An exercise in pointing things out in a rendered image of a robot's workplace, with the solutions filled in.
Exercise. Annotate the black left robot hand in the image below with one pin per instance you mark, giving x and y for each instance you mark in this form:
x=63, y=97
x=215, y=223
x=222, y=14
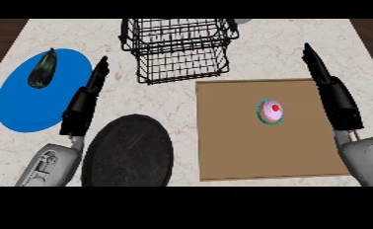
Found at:
x=82, y=106

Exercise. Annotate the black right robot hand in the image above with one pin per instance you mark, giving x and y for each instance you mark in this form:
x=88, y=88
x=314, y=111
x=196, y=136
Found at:
x=339, y=103

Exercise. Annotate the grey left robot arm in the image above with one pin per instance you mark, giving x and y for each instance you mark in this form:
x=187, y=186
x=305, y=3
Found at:
x=50, y=164

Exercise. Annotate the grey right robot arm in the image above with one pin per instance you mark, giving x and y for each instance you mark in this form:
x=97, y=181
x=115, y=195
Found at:
x=357, y=155

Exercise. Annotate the pink frosted cupcake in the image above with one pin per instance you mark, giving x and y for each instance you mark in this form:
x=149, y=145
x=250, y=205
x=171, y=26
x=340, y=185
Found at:
x=270, y=111

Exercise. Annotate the brown square tray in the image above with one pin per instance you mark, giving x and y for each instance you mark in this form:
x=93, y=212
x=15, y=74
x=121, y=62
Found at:
x=267, y=129

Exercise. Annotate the blue oval plate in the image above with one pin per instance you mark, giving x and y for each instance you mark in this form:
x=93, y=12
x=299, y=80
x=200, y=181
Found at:
x=41, y=91

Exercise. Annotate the dark green eggplant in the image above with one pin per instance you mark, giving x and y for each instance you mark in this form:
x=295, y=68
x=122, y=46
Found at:
x=43, y=70

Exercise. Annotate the black round pan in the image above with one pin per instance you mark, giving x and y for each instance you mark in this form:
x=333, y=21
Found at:
x=127, y=152

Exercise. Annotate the grey round object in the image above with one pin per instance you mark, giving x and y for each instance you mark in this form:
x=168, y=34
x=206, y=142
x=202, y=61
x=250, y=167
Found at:
x=242, y=20

